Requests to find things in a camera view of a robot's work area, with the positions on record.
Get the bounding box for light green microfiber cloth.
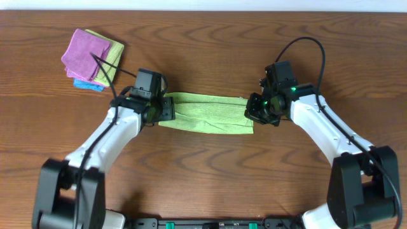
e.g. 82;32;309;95
158;92;254;134

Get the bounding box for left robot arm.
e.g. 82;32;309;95
31;95;175;228

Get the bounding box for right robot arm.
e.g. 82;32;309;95
245;85;403;228

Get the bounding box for green folded cloth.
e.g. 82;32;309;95
84;29;125;88

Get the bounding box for blue folded cloth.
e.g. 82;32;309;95
73;78;105;92

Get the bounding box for purple folded cloth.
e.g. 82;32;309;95
61;29;111;81

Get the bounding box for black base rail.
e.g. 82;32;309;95
123;218;304;229

